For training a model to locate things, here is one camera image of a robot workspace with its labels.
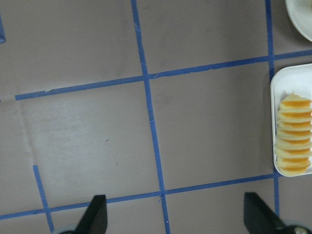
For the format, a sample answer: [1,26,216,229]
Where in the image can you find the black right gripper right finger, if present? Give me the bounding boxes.
[243,192,286,234]

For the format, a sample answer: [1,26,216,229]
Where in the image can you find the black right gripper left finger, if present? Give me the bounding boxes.
[75,195,108,234]

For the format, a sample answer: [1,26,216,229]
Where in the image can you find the white rectangular tray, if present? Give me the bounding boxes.
[271,64,312,176]

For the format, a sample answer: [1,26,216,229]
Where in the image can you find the white round plate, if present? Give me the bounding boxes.
[285,0,312,41]

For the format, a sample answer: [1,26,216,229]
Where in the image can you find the sliced bread loaf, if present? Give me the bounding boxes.
[274,94,312,176]

